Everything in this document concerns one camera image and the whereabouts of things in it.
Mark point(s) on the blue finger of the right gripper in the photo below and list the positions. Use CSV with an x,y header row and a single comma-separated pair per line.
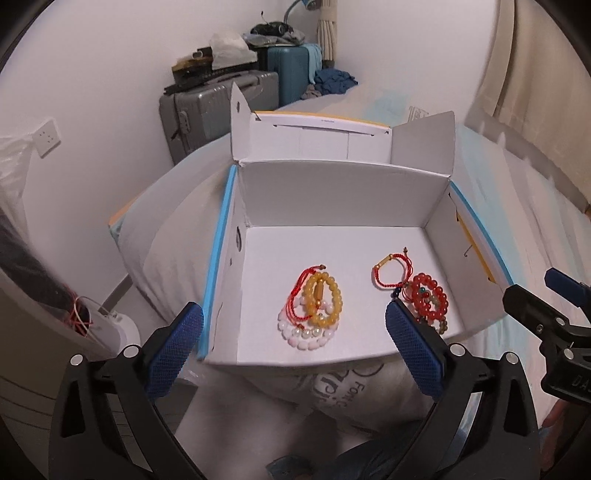
x,y
540,318
575,292

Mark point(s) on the beige curtain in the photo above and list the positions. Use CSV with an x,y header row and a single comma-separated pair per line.
x,y
535,94

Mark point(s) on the teal hard suitcase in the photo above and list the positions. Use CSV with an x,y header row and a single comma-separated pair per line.
x,y
296,67

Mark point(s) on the blue desk lamp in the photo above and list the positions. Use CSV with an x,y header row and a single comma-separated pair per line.
x,y
298,11

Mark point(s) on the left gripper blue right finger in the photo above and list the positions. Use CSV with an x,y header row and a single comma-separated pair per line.
x,y
412,340

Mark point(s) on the white wall socket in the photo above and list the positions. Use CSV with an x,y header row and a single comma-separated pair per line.
x,y
46,138

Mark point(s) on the red string bracelet gold tube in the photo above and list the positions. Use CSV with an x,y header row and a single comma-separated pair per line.
x,y
395,270

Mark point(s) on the black items on suitcase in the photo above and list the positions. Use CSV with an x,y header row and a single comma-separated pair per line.
x,y
230,52

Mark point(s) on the striped pastel bed sheet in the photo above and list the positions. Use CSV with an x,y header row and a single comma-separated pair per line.
x,y
534,226

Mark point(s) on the white cardboard box blue trim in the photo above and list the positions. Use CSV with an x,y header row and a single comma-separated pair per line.
x,y
472,272

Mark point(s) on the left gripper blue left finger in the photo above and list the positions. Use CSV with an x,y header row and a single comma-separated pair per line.
x,y
168,348

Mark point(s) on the dark blue clothes pile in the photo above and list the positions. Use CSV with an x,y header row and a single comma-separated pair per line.
x,y
333,81

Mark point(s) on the right hand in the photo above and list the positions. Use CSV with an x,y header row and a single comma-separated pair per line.
x,y
565,450

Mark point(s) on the grey hard suitcase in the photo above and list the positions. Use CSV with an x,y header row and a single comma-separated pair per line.
x,y
195,117

